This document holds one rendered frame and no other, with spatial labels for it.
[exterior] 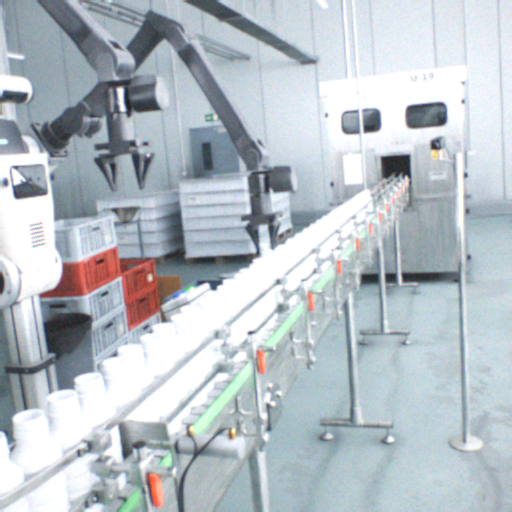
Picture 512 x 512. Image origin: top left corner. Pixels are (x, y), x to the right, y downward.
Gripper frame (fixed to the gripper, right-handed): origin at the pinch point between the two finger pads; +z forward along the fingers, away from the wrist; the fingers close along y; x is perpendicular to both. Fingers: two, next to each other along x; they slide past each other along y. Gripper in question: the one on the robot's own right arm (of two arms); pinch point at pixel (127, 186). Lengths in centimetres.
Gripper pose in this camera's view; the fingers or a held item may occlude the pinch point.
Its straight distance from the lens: 126.3
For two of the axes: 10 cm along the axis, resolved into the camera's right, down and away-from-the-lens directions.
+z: 0.9, 9.8, 1.5
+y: 9.5, -0.4, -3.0
